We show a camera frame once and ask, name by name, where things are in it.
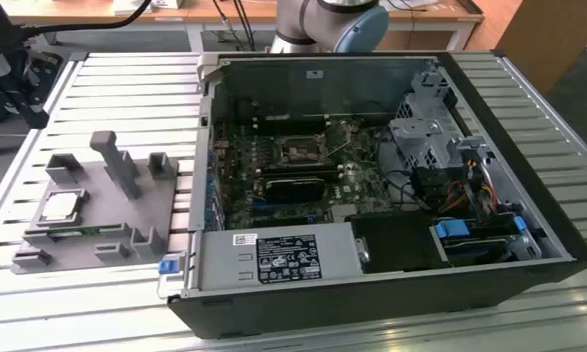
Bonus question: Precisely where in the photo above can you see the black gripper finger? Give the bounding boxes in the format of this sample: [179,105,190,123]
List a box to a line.
[9,48,50,130]
[27,49,65,108]

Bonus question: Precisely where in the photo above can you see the silver square CPU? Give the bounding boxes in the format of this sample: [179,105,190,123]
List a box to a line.
[45,193,82,221]

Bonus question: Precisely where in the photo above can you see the CPU socket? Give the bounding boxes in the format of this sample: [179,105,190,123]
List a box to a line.
[278,136,332,166]

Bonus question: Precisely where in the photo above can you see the black RAM slot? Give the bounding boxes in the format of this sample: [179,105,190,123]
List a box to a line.
[262,166,336,174]
[262,171,338,180]

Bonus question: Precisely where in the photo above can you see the white box on desk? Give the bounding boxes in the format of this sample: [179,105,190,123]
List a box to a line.
[113,0,155,16]

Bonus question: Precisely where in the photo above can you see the grey plastic parts rack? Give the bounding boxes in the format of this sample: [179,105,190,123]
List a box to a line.
[9,130,187,276]

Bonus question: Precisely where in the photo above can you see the green RAM stick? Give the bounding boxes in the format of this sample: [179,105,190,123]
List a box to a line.
[47,225,127,240]

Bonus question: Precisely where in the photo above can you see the blue case latch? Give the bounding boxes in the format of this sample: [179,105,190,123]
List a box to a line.
[157,257,185,276]

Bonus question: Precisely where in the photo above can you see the silver power supply with label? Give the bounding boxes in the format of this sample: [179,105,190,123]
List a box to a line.
[194,230,364,293]

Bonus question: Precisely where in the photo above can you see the black graphics card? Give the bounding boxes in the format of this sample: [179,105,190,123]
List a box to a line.
[262,177,326,203]

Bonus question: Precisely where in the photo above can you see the green motherboard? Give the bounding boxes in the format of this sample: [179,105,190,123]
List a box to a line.
[209,117,397,230]

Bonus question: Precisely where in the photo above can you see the small silver heatsink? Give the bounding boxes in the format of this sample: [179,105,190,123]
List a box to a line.
[329,204,358,221]

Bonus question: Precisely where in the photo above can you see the silver metal drive cage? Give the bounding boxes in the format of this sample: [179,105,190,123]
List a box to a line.
[388,69,485,174]

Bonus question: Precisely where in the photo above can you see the black open PC case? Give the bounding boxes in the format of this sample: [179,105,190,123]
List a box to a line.
[165,51,587,340]

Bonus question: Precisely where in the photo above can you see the black connector block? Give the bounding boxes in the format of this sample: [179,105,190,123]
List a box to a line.
[409,166,452,210]

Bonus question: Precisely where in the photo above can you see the blue disk carrier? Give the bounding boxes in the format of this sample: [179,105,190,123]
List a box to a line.
[433,218,471,241]

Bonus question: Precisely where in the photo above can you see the brown wooden cabinet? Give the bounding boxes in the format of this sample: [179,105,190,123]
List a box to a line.
[464,0,587,95]

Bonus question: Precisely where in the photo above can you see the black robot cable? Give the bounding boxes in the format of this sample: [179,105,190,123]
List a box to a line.
[18,0,153,31]

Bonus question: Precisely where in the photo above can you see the black hanging cables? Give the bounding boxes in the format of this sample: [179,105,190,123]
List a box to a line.
[210,0,256,51]

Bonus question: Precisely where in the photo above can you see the black internal wire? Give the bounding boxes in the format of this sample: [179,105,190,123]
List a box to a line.
[385,169,432,210]

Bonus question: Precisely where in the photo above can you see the wooden desk white frame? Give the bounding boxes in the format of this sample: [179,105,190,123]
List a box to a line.
[3,0,485,51]

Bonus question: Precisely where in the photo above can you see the yellow red wire bundle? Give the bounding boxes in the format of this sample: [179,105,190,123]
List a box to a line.
[438,157,500,214]

